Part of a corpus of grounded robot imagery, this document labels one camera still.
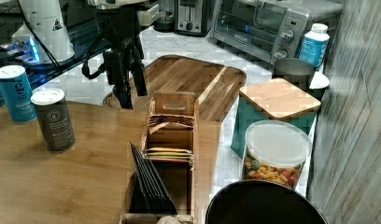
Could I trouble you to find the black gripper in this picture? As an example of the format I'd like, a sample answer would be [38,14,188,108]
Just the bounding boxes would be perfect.
[96,7,148,109]

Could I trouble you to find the wooden tea bag organizer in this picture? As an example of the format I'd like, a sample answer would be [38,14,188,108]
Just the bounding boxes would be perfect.
[120,91,199,224]

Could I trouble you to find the blue white bottle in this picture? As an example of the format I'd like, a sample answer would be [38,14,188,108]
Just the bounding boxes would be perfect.
[299,23,330,70]

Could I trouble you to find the dark cup with white lid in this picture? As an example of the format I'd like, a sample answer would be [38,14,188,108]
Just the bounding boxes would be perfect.
[307,72,330,100]

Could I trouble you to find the colourful tea packets stack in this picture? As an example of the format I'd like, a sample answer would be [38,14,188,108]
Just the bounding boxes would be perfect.
[145,147,193,162]

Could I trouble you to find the teal canister with bamboo lid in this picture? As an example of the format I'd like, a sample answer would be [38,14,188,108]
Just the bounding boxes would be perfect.
[231,78,321,157]

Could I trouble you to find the wooden drawer cabinet top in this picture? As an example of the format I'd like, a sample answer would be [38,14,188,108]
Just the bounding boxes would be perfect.
[0,101,222,224]

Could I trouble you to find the black round bowl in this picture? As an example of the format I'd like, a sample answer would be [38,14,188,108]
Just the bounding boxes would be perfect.
[205,180,328,224]

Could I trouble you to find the black round container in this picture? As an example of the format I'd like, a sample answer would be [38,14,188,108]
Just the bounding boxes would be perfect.
[153,11,175,33]

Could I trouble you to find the black tea packets stack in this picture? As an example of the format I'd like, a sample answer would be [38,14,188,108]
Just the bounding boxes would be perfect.
[130,143,177,215]

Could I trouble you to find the grey metal cup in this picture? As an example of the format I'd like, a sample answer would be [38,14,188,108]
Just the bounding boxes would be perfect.
[272,58,316,91]

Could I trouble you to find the brown tea packets stack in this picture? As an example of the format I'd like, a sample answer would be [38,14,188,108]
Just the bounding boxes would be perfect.
[148,114,194,133]

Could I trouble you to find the dark wooden cutting board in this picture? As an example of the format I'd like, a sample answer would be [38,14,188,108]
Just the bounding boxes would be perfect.
[103,54,247,123]

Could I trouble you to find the blue salt canister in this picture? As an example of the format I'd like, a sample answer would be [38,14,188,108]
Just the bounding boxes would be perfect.
[0,65,35,123]

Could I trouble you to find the dark grey spice canister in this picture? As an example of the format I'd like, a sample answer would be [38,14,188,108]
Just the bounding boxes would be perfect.
[31,89,76,152]

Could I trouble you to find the silver toaster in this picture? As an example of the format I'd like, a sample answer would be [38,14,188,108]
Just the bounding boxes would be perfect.
[175,0,214,36]

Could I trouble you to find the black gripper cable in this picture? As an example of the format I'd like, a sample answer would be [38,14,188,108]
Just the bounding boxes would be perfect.
[81,34,106,80]

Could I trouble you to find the silver toaster oven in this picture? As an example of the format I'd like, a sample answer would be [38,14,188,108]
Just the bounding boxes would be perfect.
[212,0,343,63]

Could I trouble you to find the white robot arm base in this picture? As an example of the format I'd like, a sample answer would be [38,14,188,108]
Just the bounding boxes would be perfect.
[12,0,75,65]

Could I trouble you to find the clear jar of cereal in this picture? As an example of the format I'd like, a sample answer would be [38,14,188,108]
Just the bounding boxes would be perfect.
[241,120,312,189]

